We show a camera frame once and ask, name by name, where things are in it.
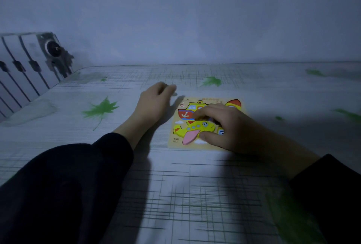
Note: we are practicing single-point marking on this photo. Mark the person's left hand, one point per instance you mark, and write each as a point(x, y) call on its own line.
point(152, 105)

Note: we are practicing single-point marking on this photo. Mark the person's right hand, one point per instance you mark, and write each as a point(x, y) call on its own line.
point(237, 130)

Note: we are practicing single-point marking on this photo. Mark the person's right thumb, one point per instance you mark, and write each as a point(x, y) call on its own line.
point(210, 138)

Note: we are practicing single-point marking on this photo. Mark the person's left thumb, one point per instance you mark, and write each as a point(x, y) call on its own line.
point(171, 90)

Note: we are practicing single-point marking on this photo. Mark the yellow airplane puzzle piece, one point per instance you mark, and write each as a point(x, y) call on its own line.
point(189, 130)

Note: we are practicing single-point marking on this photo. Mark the person's left forearm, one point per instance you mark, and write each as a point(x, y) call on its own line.
point(70, 184)

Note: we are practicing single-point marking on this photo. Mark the person's right forearm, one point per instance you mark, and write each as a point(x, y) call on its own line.
point(307, 178)

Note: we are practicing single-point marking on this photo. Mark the red ship puzzle piece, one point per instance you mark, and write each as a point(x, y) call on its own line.
point(184, 114)

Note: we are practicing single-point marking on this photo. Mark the wooden vehicle puzzle board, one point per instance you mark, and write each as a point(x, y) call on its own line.
point(176, 139)

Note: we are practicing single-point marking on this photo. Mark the red yellow rocket puzzle piece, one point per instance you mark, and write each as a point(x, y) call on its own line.
point(234, 103)

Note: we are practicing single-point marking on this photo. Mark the white leaf print tablecloth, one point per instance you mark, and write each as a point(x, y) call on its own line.
point(197, 195)

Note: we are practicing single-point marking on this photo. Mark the black round radiator valve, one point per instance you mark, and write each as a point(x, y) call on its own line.
point(53, 48)

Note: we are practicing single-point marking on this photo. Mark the white radiator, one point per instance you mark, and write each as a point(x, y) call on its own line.
point(19, 68)

